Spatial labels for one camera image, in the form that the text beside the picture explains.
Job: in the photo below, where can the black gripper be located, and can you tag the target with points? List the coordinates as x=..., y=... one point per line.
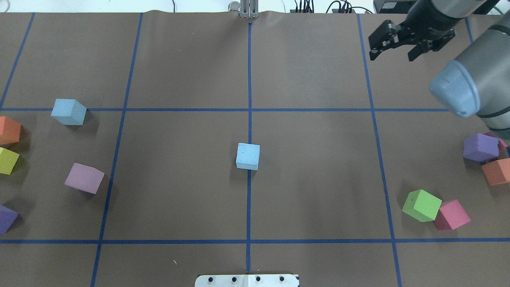
x=432, y=20

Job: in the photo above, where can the light blue block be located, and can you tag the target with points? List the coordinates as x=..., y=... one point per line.
x=69, y=112
x=248, y=156

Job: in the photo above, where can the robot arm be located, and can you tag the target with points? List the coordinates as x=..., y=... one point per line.
x=476, y=82

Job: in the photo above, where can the black power strip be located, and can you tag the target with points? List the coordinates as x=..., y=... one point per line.
x=322, y=6

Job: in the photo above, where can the purple foam block right side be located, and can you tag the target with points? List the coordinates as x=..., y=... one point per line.
x=480, y=148

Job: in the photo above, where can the purple foam block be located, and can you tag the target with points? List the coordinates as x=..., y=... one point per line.
x=480, y=148
x=7, y=218

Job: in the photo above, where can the magenta foam block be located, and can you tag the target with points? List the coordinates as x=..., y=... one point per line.
x=501, y=143

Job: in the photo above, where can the orange foam block right side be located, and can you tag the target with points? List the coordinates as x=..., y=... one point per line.
x=497, y=172

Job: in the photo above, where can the orange foam block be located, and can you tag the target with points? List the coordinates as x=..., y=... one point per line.
x=10, y=131
x=497, y=172

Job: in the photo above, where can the green foam block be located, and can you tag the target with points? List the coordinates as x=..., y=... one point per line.
x=422, y=205

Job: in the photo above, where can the small metal cylinder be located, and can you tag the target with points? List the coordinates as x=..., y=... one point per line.
x=234, y=6

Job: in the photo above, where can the dark pink foam block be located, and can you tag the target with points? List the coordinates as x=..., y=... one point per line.
x=451, y=215

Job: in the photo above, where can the light pink foam block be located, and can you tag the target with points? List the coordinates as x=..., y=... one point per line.
x=84, y=178

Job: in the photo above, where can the orange foam block left side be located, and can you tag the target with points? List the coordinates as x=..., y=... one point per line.
x=10, y=131

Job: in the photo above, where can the yellow foam block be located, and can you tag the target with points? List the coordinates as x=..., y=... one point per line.
x=8, y=160

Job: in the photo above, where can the purple foam block left side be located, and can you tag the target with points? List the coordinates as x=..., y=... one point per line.
x=7, y=218

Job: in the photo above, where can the aluminium frame post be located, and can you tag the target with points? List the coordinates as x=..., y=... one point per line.
x=249, y=9

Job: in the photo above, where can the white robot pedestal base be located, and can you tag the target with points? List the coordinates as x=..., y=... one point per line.
x=248, y=280

